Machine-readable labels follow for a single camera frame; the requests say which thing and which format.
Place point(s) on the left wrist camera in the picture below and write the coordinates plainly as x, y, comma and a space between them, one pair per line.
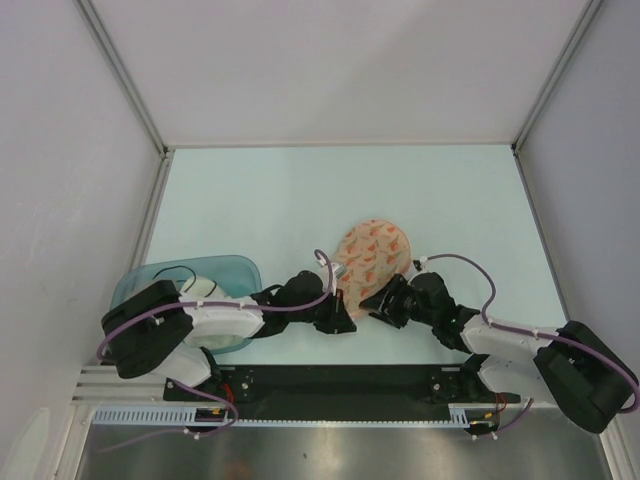
331, 274

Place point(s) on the blue plastic basin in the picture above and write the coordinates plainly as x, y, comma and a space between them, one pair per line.
236, 275

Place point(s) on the white bra in basin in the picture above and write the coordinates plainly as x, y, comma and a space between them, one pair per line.
203, 287

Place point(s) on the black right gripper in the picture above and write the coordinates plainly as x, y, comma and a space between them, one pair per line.
378, 302

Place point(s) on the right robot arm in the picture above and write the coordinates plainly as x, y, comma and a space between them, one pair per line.
569, 367

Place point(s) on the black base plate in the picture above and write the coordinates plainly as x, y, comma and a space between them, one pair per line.
344, 393

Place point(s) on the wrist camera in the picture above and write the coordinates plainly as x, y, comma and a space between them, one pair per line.
331, 274
420, 263

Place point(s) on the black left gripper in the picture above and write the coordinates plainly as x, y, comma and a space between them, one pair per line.
338, 320

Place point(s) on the pink mesh laundry bag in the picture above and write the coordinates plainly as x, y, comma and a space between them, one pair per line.
372, 252

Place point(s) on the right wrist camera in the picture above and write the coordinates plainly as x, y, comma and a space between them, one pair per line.
420, 263

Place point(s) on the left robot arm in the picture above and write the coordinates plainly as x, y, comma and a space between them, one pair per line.
174, 331

